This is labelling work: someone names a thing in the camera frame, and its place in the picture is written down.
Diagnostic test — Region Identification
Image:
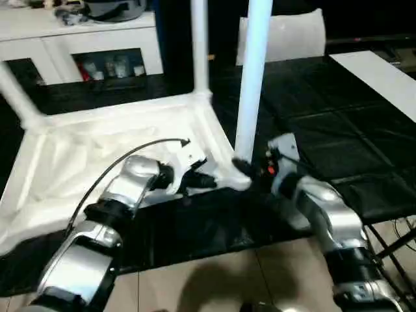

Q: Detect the white plastic table top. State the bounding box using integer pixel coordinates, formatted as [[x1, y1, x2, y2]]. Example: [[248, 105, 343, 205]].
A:
[[0, 90, 253, 257]]

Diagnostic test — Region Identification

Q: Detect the black table mat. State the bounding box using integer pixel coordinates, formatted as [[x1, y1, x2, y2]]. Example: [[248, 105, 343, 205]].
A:
[[0, 57, 416, 298]]

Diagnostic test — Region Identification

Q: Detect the white flat board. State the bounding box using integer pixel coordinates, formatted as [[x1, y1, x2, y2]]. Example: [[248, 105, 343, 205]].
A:
[[330, 50, 416, 124]]

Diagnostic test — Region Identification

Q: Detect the black cabinet with gold label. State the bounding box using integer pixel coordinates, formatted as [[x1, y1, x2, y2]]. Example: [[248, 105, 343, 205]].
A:
[[155, 0, 250, 94]]

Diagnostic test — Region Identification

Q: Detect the black stand leg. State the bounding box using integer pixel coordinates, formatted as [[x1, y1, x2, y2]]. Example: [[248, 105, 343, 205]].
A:
[[373, 227, 416, 258]]

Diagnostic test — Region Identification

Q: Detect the grey round bag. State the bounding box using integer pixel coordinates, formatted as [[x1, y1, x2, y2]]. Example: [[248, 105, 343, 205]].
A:
[[84, 0, 146, 22]]

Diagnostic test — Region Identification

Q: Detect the black bundle in plastic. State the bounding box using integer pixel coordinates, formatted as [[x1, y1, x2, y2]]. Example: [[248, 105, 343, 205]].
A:
[[55, 5, 88, 26]]

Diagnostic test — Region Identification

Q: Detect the white sideboard cabinet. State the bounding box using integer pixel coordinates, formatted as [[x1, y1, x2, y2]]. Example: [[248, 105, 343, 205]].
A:
[[0, 9, 163, 86]]

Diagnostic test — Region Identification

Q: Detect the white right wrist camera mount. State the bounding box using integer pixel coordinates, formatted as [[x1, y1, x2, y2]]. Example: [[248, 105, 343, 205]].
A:
[[266, 133, 298, 196]]

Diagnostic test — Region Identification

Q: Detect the black rail with red mark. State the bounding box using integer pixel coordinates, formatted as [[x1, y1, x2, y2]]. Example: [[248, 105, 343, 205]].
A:
[[326, 36, 416, 45]]

